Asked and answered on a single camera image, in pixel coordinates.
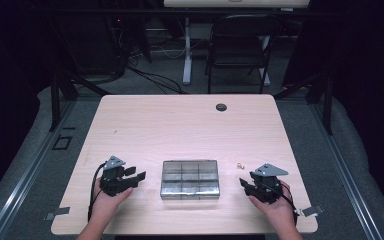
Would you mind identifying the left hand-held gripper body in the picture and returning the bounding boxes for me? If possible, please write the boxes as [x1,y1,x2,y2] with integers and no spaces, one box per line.
[99,155,135,197]

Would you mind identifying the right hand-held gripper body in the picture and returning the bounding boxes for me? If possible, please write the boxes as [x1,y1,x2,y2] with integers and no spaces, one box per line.
[245,162,290,205]

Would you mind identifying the clear plastic compartment box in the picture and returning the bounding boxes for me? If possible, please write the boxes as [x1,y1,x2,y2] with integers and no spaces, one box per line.
[159,159,221,201]

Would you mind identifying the person's left hand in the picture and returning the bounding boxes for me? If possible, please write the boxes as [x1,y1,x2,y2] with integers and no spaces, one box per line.
[92,182,135,225]

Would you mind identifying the person's right hand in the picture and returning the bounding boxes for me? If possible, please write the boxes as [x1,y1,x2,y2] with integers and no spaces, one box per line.
[248,179,297,229]

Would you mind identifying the grey tape strip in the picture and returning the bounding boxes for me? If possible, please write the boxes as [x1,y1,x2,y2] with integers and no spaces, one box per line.
[299,204,325,218]
[44,206,71,222]

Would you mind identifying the black metal stand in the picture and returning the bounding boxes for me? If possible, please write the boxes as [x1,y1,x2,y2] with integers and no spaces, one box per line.
[273,70,335,136]
[48,70,112,133]

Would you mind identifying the white desk leg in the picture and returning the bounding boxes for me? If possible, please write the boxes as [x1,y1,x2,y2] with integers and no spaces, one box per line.
[182,17,194,86]
[259,34,272,87]

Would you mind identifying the black folding chair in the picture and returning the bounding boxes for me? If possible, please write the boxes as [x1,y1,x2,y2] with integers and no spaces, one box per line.
[204,13,283,95]

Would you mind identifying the white background desk top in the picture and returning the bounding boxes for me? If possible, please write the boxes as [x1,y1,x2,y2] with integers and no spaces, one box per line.
[163,0,311,9]

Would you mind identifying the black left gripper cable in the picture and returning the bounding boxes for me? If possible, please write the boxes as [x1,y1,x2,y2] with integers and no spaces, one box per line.
[87,161,108,223]

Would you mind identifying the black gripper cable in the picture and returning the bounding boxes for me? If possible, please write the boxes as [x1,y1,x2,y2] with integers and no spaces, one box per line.
[87,161,108,223]
[265,181,300,225]

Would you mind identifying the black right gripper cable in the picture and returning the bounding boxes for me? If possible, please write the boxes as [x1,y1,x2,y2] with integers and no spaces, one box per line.
[265,181,300,225]

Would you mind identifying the aluminium floor rail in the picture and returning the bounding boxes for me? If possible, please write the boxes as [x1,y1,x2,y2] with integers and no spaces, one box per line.
[308,99,384,240]
[0,99,78,240]

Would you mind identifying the black floor cables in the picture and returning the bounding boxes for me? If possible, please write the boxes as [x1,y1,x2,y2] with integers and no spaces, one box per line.
[125,64,188,95]

